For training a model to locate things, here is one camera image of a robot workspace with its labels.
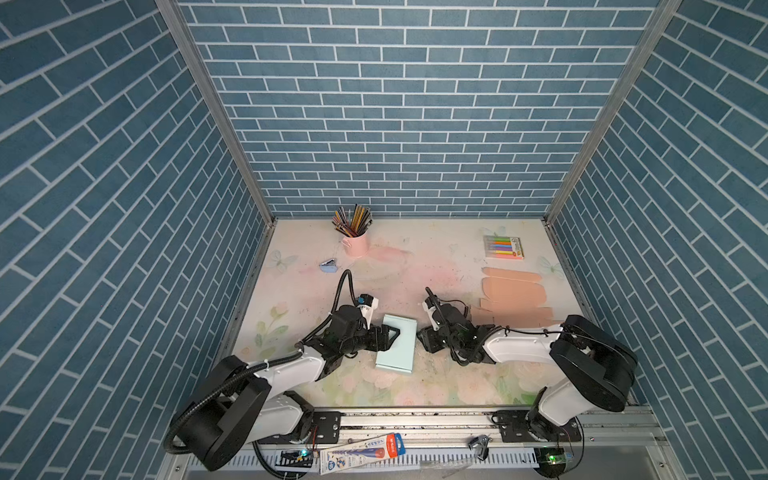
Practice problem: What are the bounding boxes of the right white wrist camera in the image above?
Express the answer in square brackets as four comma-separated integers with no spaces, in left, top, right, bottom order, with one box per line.
[422,298,442,331]

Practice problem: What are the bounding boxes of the pink paper box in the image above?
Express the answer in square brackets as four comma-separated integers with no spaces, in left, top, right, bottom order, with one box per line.
[471,267,556,329]

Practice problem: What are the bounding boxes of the small metal clip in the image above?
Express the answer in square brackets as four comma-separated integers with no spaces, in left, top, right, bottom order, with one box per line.
[467,435,491,462]

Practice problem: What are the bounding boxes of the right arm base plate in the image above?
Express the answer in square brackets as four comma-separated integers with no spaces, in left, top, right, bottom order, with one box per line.
[490,409,583,443]

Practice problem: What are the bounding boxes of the bundle of coloured pencils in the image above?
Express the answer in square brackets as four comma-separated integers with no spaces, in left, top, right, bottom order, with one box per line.
[331,204,373,238]

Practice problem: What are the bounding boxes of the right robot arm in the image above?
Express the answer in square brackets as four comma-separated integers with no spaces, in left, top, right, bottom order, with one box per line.
[417,296,638,441]

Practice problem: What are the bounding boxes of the light blue paper box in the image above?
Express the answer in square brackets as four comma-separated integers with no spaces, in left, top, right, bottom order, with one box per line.
[375,314,418,374]

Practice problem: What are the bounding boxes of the pack of coloured markers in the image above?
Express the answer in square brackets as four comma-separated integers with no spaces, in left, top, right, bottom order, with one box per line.
[483,235,525,260]

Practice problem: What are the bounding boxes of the left black corrugated cable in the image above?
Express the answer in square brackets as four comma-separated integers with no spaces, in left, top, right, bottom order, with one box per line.
[163,269,356,456]

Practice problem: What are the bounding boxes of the red blue white package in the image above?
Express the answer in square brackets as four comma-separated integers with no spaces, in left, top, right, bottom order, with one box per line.
[319,433,406,475]

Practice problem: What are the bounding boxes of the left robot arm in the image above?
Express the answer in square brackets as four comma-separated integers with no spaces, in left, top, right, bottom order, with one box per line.
[162,304,401,471]

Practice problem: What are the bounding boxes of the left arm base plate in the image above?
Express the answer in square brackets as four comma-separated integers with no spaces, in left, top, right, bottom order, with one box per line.
[259,411,342,445]

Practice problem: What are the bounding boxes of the pink pencil bucket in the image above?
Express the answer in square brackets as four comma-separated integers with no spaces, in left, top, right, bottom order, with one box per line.
[341,234,370,258]

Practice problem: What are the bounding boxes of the aluminium mounting rail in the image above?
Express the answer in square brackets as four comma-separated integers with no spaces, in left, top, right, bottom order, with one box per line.
[155,406,688,480]

